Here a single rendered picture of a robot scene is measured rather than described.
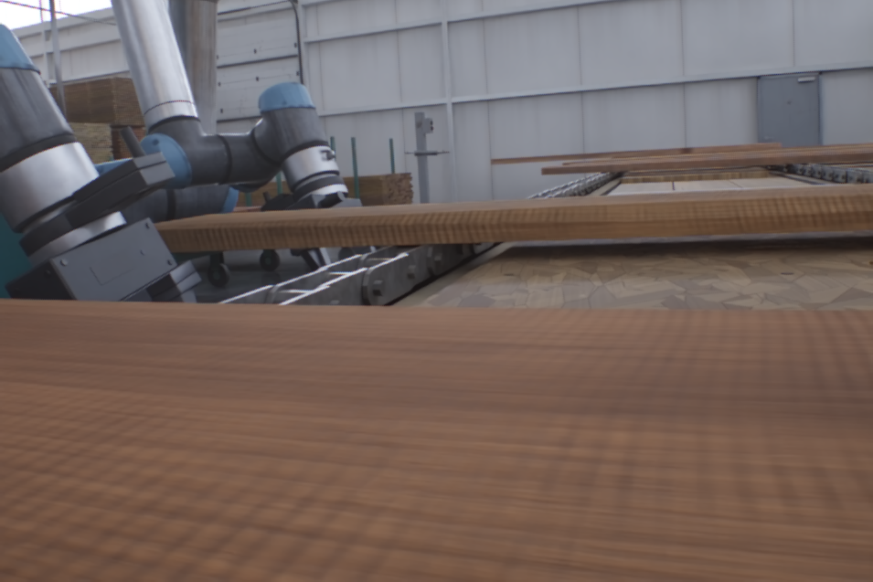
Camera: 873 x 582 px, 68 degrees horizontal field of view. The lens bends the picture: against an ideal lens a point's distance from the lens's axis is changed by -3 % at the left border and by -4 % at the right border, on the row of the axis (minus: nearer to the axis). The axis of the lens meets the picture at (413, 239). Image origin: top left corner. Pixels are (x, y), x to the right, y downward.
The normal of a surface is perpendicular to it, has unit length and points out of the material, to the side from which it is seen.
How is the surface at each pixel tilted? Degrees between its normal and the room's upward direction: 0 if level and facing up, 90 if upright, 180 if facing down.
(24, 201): 95
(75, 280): 67
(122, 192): 88
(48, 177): 79
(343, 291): 90
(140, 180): 88
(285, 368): 0
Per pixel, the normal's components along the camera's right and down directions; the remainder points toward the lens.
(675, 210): -0.19, -0.79
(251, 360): -0.07, -0.99
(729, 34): -0.33, 0.13
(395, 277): 0.93, -0.02
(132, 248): 0.87, -0.43
